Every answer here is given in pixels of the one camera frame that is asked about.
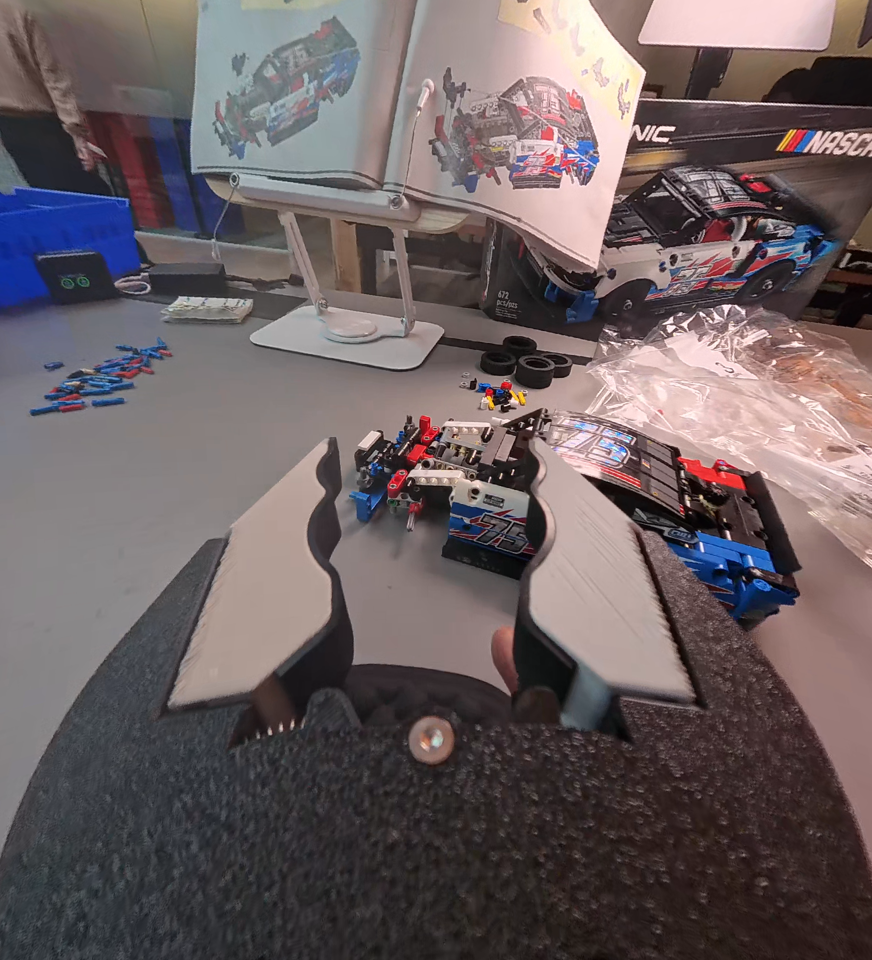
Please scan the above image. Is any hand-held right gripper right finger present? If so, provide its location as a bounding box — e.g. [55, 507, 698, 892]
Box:
[512, 437, 704, 730]

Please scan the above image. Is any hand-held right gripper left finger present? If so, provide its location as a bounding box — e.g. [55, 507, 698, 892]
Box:
[168, 438, 356, 725]

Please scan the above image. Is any brick-built toy race car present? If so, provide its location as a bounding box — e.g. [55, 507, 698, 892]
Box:
[349, 407, 802, 630]

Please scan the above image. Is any white book stand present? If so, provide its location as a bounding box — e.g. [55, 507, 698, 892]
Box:
[203, 78, 476, 372]

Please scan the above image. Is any toy car instruction booklet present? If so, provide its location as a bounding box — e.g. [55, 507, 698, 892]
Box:
[190, 0, 648, 273]

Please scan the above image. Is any grey desk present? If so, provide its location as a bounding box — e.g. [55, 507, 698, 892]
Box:
[0, 288, 872, 960]

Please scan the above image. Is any person's right hand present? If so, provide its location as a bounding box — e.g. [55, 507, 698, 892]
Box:
[491, 627, 521, 693]

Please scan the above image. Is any pile of small mixed bricks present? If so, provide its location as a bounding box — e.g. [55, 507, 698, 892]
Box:
[457, 369, 533, 414]

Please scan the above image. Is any pile of blue red pins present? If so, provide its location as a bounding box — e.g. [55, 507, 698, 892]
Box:
[29, 337, 174, 418]

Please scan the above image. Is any clear plastic bag pile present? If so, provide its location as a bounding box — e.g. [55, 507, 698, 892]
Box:
[584, 302, 872, 605]

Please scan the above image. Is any stack of printed sheets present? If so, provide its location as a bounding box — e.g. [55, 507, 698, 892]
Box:
[161, 295, 254, 326]

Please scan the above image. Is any black power adapter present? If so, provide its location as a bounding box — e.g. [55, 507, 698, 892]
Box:
[148, 261, 227, 297]

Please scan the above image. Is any black device with green lights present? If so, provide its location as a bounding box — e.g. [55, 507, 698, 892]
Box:
[34, 249, 119, 306]

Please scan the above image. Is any toy car box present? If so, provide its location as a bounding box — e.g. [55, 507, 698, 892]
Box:
[481, 97, 872, 340]

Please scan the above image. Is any blue plastic bin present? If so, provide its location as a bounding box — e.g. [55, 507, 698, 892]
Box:
[0, 186, 142, 310]

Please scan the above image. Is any row of red blue binders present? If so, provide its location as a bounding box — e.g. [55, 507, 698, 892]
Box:
[82, 111, 245, 235]

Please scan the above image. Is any white lamp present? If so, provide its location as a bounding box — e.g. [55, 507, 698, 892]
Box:
[637, 0, 839, 100]

